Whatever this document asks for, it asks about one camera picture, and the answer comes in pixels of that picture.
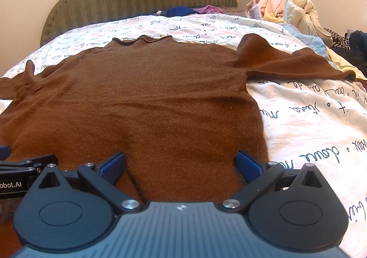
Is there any bright yellow cloth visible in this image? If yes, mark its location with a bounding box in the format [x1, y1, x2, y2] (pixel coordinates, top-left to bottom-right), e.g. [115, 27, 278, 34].
[262, 13, 288, 24]

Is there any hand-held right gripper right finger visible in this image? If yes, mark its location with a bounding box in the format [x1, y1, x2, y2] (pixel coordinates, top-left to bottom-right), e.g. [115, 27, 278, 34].
[221, 151, 326, 213]

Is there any black zigzag patterned cloth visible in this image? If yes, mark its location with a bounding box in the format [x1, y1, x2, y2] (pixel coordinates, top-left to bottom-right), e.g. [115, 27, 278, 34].
[323, 28, 351, 50]

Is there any light blue cloth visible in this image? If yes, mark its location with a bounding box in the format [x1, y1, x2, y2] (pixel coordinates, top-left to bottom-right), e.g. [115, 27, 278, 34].
[279, 23, 331, 59]

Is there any dark blue cloth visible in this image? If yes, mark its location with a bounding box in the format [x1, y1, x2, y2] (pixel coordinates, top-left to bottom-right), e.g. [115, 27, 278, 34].
[166, 6, 199, 17]

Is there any pale yellow sheet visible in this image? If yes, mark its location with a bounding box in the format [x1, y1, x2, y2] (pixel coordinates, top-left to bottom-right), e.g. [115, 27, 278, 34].
[326, 47, 359, 74]

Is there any dark jacket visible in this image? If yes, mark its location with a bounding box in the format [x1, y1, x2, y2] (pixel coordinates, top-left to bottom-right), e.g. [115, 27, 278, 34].
[345, 29, 367, 61]

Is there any purple cloth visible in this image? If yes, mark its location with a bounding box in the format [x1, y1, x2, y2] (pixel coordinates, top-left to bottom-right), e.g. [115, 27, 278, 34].
[193, 5, 225, 15]

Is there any brown knit sweater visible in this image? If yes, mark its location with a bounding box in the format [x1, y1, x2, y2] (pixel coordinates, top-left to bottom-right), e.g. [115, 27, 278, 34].
[0, 33, 367, 258]

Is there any pile of pastel clothes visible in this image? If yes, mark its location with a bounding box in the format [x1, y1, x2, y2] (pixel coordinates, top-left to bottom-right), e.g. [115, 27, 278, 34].
[246, 0, 334, 47]

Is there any white script-printed blanket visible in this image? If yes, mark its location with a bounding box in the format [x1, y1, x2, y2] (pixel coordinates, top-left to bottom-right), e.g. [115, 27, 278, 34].
[0, 12, 367, 258]

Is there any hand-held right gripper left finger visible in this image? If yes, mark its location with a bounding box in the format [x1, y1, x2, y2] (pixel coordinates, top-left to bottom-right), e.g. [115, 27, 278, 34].
[38, 152, 144, 213]

